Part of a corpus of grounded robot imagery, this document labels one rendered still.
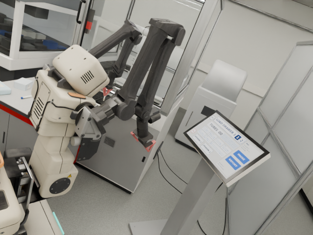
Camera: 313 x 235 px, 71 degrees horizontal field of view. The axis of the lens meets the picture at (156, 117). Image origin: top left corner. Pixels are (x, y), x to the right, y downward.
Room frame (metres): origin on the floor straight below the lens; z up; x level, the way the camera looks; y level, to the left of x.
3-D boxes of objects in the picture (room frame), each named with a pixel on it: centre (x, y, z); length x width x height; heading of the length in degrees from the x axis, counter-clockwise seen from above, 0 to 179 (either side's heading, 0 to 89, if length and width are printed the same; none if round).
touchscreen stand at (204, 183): (1.35, -0.46, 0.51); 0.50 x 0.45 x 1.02; 122
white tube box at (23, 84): (1.58, 1.09, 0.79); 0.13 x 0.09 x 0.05; 12
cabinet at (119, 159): (2.26, 0.35, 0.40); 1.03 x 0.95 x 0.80; 82
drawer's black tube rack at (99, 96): (1.68, 0.48, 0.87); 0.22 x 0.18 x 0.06; 172
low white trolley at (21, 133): (1.55, 0.91, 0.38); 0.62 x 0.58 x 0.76; 82
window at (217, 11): (2.20, -0.13, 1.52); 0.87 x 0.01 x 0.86; 172
